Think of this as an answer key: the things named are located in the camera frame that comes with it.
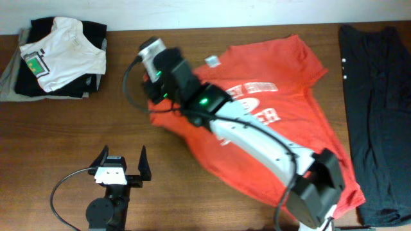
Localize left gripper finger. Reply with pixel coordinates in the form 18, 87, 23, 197
138, 146, 152, 181
89, 145, 109, 168

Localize red soccer t-shirt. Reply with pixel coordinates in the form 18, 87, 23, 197
149, 35, 365, 218

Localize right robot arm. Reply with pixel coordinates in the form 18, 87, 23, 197
139, 48, 345, 230

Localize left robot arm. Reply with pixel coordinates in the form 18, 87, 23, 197
85, 146, 152, 231

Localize white folded t-shirt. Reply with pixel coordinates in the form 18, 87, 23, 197
19, 17, 107, 92

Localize black folded t-shirt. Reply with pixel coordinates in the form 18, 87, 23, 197
14, 17, 107, 98

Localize grey folded t-shirt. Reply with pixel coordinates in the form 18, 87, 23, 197
1, 28, 102, 102

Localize black unfolded shirt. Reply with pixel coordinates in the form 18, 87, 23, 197
338, 25, 410, 227

